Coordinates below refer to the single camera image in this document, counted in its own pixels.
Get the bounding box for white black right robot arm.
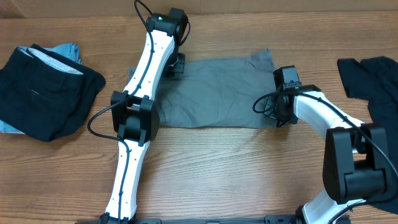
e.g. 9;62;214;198
261;66;397;224

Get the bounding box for grey shorts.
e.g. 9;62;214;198
155;49;276;129

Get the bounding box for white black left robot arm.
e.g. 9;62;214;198
100;8;190;223

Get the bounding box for light blue jeans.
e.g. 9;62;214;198
1;43;83;134

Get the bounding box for dark teal t-shirt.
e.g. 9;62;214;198
337;55;398;215

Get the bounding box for folded black shorts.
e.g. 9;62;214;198
1;44;106;142

